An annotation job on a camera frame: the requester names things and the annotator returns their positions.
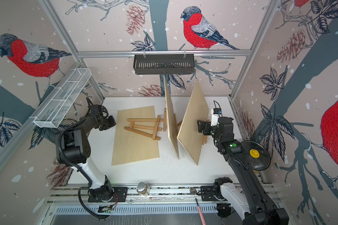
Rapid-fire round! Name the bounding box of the plywood board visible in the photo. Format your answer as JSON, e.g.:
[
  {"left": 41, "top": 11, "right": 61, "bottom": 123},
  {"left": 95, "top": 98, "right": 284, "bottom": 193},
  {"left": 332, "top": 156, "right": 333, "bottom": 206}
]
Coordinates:
[
  {"left": 112, "top": 106, "right": 159, "bottom": 166},
  {"left": 163, "top": 76, "right": 180, "bottom": 159},
  {"left": 177, "top": 81, "right": 209, "bottom": 165}
]

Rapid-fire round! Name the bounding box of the wooden easel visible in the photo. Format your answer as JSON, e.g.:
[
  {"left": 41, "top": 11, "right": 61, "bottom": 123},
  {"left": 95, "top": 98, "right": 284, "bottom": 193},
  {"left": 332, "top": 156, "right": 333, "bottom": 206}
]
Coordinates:
[
  {"left": 162, "top": 108, "right": 167, "bottom": 132},
  {"left": 124, "top": 115, "right": 167, "bottom": 141},
  {"left": 177, "top": 121, "right": 207, "bottom": 145}
]

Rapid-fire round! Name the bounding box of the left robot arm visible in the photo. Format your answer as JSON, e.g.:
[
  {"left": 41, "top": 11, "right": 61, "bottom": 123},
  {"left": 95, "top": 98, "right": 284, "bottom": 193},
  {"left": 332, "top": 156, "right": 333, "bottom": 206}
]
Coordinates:
[{"left": 55, "top": 105, "right": 116, "bottom": 202}]

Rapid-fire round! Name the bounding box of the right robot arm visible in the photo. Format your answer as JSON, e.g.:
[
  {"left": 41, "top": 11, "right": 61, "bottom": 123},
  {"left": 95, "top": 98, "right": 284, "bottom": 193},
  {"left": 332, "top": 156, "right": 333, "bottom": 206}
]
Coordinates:
[{"left": 197, "top": 117, "right": 289, "bottom": 225}]

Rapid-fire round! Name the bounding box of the black hanging basket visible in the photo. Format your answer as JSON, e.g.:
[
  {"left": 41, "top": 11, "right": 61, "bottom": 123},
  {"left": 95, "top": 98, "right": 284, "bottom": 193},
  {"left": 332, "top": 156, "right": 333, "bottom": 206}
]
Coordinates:
[{"left": 133, "top": 54, "right": 195, "bottom": 75}]

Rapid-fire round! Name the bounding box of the green circuit board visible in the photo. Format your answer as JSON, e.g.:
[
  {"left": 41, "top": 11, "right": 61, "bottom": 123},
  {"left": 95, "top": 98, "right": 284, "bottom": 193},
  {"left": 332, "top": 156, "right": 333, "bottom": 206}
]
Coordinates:
[{"left": 98, "top": 205, "right": 114, "bottom": 213}]

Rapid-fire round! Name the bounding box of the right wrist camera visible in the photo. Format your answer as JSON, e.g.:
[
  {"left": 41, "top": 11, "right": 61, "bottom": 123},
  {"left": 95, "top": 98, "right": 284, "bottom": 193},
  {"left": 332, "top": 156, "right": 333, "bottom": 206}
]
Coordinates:
[{"left": 211, "top": 108, "right": 222, "bottom": 127}]

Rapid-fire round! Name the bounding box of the white wire mesh basket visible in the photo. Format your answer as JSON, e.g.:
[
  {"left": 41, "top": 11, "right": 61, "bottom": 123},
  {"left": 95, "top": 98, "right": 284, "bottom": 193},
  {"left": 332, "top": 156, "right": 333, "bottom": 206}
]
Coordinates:
[{"left": 33, "top": 68, "right": 92, "bottom": 128}]

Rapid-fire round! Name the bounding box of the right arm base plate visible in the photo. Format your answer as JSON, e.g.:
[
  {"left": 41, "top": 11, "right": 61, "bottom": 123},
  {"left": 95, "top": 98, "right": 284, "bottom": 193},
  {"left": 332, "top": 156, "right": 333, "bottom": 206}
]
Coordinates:
[{"left": 198, "top": 186, "right": 223, "bottom": 202}]

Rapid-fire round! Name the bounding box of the pink handled spoon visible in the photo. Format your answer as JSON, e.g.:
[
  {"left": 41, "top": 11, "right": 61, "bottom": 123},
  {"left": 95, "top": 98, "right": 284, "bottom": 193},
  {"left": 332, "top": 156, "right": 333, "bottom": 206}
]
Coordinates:
[{"left": 189, "top": 187, "right": 206, "bottom": 225}]

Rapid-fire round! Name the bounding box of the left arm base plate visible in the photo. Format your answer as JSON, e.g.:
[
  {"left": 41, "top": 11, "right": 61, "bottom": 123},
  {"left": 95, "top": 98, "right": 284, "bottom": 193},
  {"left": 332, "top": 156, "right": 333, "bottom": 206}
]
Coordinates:
[{"left": 88, "top": 187, "right": 128, "bottom": 203}]

